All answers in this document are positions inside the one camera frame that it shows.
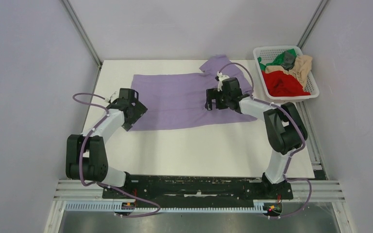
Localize purple t shirt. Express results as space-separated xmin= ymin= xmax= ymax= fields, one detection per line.
xmin=131 ymin=55 xmax=256 ymax=131

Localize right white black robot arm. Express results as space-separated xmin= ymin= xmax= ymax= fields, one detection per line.
xmin=205 ymin=74 xmax=307 ymax=198

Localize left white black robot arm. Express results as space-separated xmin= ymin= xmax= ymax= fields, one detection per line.
xmin=66 ymin=88 xmax=148 ymax=198

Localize red t shirt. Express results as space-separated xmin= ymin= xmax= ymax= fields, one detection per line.
xmin=262 ymin=71 xmax=311 ymax=97

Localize white plastic basket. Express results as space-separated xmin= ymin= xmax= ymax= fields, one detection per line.
xmin=253 ymin=45 xmax=320 ymax=102

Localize green t shirt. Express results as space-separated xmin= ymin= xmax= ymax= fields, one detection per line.
xmin=257 ymin=49 xmax=297 ymax=71

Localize grey t shirt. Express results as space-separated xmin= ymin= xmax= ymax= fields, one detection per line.
xmin=280 ymin=51 xmax=297 ymax=71

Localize beige t shirt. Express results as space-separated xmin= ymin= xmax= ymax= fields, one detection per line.
xmin=265 ymin=55 xmax=313 ymax=90

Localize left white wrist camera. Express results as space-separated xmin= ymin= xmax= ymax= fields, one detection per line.
xmin=108 ymin=91 xmax=119 ymax=103

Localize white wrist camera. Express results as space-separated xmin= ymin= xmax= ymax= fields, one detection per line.
xmin=108 ymin=91 xmax=119 ymax=103
xmin=216 ymin=72 xmax=230 ymax=92

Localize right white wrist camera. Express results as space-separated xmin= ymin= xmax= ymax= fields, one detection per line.
xmin=216 ymin=72 xmax=230 ymax=92

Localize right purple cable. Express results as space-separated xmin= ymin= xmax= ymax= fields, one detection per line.
xmin=217 ymin=62 xmax=313 ymax=219

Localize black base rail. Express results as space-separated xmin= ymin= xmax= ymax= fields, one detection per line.
xmin=101 ymin=173 xmax=295 ymax=210

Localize white slotted cable duct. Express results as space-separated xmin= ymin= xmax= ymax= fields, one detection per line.
xmin=65 ymin=201 xmax=277 ymax=214

